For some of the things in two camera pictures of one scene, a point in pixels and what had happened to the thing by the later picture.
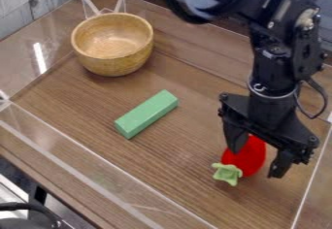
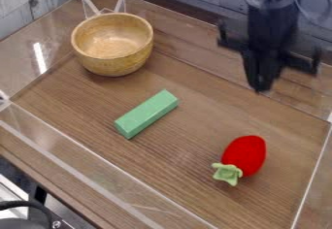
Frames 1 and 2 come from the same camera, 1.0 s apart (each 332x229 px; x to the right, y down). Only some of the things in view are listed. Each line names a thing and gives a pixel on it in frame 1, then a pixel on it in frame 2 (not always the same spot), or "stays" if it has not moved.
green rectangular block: (144, 114) stays
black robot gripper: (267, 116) → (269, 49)
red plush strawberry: (243, 162) stays
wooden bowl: (112, 44) stays
